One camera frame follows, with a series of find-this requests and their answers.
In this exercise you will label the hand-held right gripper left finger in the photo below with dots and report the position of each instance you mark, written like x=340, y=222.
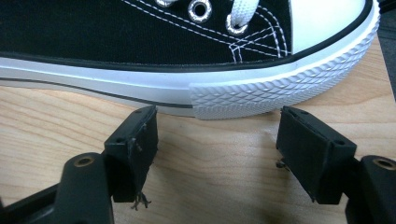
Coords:
x=137, y=149

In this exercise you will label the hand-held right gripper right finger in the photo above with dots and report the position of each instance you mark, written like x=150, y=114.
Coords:
x=311, y=155

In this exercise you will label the black white canvas sneaker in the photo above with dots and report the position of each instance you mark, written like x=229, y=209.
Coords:
x=93, y=31

